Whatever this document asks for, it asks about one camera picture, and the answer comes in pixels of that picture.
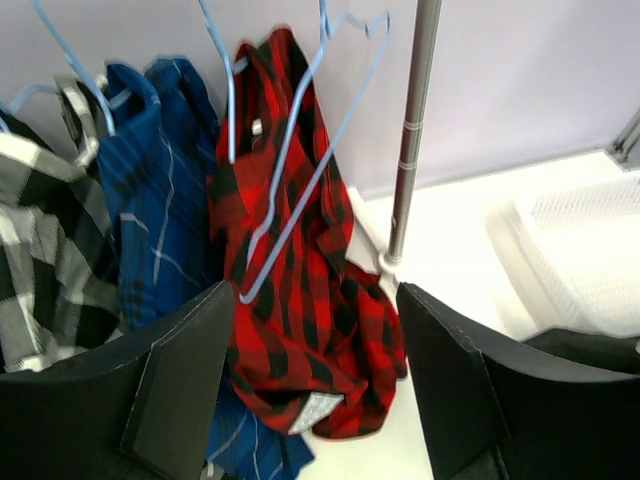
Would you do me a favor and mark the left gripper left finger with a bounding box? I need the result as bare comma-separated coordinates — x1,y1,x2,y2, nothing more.
1,281,235,479

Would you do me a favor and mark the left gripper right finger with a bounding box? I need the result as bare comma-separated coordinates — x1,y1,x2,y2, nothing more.
396,283,639,479

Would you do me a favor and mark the light blue wire hanger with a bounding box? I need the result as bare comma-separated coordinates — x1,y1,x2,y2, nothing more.
232,1,391,305

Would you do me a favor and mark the dark pinstriped shirt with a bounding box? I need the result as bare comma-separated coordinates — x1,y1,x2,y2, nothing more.
523,328,639,375

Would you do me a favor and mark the grey white plaid shirt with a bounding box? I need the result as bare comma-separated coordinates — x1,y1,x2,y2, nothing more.
1,77,120,372

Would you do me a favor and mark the red black plaid shirt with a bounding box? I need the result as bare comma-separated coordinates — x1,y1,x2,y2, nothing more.
207,43,407,439

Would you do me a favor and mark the blue plaid shirt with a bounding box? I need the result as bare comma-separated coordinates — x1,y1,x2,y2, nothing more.
97,57,313,479

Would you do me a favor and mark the blue hanger of grey shirt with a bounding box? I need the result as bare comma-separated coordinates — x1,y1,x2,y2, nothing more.
0,84,59,133

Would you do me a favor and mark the blue hanger of red shirt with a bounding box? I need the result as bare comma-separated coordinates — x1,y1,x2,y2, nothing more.
198,0,246,165

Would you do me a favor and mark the white plastic basket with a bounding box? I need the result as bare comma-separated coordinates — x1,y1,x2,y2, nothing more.
484,173,639,338

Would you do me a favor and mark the metal clothes rack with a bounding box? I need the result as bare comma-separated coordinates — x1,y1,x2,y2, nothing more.
379,0,442,274

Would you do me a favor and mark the right aluminium frame post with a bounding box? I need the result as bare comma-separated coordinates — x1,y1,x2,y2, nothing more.
608,110,640,170

